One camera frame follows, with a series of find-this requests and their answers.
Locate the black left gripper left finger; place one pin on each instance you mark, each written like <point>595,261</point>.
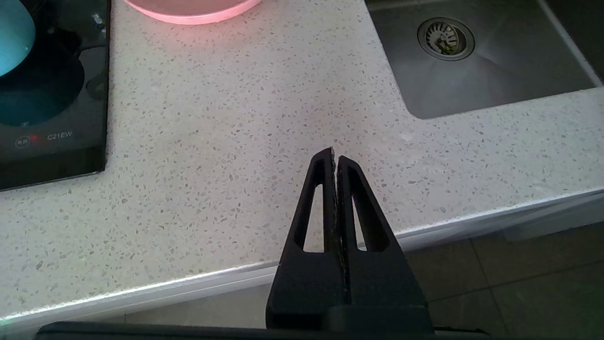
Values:
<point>306,283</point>

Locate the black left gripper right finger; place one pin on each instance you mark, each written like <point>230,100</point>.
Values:
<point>382,283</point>

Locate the stainless steel sink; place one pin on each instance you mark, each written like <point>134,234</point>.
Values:
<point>495,80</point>

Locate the metal sink drain strainer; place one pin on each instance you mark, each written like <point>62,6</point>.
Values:
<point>446,38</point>

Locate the white cabinet front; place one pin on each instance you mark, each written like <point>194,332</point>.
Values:
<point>542,219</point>

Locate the pink round plate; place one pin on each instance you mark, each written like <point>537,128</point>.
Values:
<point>193,12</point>

